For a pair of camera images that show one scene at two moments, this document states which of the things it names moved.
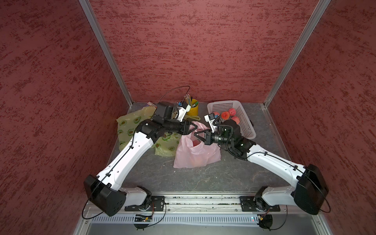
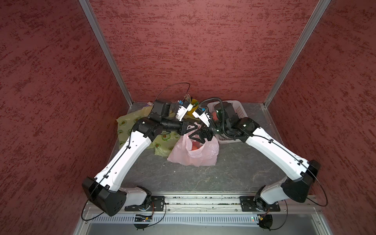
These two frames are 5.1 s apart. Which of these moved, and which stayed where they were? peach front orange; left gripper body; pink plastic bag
Moved: peach front orange
Stayed: left gripper body; pink plastic bag
